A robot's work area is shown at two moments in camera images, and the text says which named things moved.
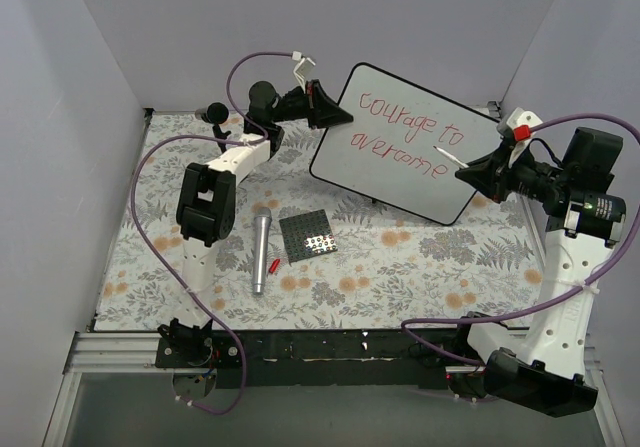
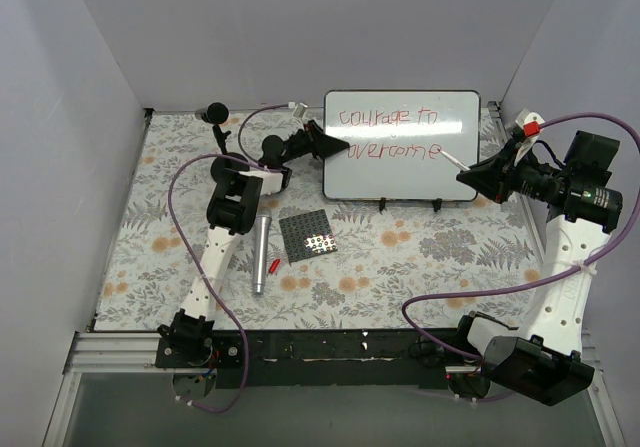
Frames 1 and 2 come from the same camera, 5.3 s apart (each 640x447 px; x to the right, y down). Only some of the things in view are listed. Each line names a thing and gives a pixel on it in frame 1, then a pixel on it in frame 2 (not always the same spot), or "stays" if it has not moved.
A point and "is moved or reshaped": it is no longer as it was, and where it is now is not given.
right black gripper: (498, 173) stays
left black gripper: (312, 102) -> (313, 137)
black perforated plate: (308, 234) stays
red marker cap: (274, 265) stays
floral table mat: (307, 255) stays
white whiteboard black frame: (386, 153) is moved or reshaped
